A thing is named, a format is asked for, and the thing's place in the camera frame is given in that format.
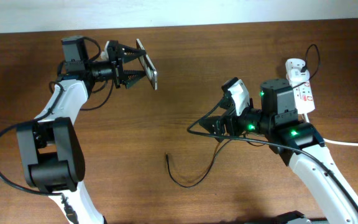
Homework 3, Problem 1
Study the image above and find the white USB wall charger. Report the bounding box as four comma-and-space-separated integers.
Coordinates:
287, 68, 310, 86

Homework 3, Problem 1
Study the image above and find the black USB charging cable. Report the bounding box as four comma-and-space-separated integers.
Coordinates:
165, 44, 321, 189

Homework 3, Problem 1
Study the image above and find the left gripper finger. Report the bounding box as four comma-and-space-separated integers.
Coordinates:
123, 70, 146, 89
121, 42, 147, 63

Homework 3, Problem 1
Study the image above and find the black Samsung Galaxy smartphone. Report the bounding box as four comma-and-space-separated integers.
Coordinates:
136, 39, 158, 90

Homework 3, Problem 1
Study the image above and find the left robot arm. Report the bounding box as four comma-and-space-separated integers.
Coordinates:
16, 36, 157, 223

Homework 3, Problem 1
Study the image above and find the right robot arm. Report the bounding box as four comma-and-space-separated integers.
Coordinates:
200, 78, 358, 223

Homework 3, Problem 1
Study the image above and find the white power strip cord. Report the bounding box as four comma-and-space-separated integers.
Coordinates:
301, 113, 358, 149

